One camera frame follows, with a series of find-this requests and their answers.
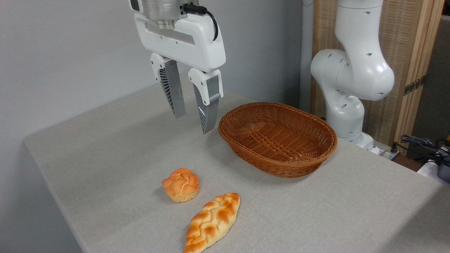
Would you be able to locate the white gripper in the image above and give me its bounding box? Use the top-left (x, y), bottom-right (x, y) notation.
top-left (134, 13), bottom-right (226, 135)

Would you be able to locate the grey-blue cable bundle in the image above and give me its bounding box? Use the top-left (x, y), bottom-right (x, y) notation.
top-left (399, 134), bottom-right (450, 166)

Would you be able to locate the long braided bread loaf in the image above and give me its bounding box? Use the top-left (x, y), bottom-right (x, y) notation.
top-left (183, 192), bottom-right (241, 253)

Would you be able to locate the metal screen hinge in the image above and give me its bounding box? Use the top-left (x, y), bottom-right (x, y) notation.
top-left (403, 74), bottom-right (427, 96)

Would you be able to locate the dark grey partition panel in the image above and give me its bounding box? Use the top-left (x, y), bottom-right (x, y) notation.
top-left (411, 14), bottom-right (450, 142)

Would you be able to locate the wooden woven folding screen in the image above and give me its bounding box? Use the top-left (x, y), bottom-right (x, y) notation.
top-left (311, 0), bottom-right (445, 155)

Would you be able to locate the round orange bread bun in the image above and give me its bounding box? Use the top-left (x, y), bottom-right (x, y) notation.
top-left (162, 168), bottom-right (200, 203)

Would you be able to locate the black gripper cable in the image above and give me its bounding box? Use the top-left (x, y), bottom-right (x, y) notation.
top-left (183, 3), bottom-right (219, 41)

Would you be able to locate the white power strip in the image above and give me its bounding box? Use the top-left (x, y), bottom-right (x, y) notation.
top-left (377, 146), bottom-right (401, 161)

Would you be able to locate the brown woven wicker basket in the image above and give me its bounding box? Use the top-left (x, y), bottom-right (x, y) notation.
top-left (218, 102), bottom-right (338, 179)

